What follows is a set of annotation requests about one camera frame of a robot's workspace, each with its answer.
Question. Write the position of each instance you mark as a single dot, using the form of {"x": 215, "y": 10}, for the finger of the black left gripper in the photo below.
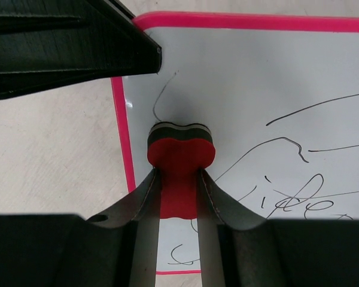
{"x": 46, "y": 44}

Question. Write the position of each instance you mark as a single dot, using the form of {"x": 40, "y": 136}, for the pink framed whiteboard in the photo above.
{"x": 280, "y": 95}

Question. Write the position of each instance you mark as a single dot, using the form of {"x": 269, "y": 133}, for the red whiteboard eraser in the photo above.
{"x": 179, "y": 152}

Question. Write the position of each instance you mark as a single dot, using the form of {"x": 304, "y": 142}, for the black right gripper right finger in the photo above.
{"x": 220, "y": 219}

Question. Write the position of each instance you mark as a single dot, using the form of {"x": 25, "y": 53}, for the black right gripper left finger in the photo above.
{"x": 136, "y": 216}

